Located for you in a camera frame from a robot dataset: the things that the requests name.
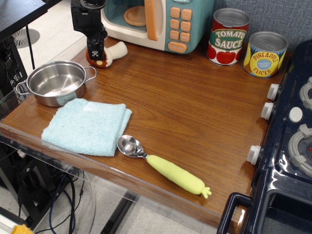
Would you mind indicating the dark blue toy stove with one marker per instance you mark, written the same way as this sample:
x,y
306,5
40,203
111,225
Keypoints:
x,y
281,199

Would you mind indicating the spoon with yellow handle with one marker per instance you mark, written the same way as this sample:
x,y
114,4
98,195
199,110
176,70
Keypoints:
x,y
131,147

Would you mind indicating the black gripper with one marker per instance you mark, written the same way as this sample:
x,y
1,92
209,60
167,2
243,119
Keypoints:
x,y
86,17

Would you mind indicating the small steel pot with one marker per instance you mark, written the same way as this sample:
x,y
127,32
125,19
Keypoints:
x,y
56,83

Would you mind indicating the toy microwave teal cream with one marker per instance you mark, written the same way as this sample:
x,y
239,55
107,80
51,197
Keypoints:
x,y
175,26

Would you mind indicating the plush brown mushroom toy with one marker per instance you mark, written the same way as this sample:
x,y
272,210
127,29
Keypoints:
x,y
116,51

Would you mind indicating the light blue folded cloth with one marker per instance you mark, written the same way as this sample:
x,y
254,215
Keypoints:
x,y
87,127

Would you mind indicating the tomato sauce can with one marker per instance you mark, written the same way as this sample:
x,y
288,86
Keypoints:
x,y
227,36

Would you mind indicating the black side desk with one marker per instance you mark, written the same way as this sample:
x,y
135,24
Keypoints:
x,y
15,15

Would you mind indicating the pineapple slices can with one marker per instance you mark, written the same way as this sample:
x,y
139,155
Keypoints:
x,y
265,53

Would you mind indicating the clear acrylic table guard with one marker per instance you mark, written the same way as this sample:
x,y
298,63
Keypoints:
x,y
112,169

